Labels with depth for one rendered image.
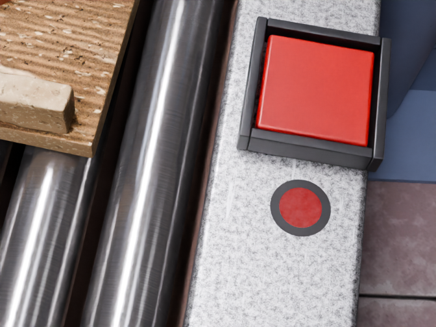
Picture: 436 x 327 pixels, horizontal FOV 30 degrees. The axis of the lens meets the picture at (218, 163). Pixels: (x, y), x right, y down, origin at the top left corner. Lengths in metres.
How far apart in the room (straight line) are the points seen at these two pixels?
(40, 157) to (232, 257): 0.11
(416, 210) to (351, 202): 1.05
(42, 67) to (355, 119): 0.17
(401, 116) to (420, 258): 0.27
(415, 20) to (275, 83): 0.81
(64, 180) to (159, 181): 0.05
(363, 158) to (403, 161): 1.07
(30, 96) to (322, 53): 0.16
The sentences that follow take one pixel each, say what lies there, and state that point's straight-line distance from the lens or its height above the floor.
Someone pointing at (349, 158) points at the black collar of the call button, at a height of 0.93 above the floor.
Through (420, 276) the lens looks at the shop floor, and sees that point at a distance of 1.44.
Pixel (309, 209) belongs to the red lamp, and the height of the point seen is 0.92.
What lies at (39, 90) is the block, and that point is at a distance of 0.40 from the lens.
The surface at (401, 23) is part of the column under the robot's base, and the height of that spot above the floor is 0.33.
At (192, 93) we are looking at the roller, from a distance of 0.45.
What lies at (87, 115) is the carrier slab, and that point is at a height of 0.94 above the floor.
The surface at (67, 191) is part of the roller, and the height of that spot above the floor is 0.92.
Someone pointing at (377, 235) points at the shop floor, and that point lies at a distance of 1.44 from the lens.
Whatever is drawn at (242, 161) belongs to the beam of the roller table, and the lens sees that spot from 0.43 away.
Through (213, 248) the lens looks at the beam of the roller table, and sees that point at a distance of 0.41.
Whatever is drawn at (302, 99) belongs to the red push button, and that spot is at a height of 0.93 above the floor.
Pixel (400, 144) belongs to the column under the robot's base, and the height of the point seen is 0.01.
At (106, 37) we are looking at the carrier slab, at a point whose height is 0.94.
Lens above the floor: 1.30
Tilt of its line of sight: 65 degrees down
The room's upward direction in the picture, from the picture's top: 11 degrees clockwise
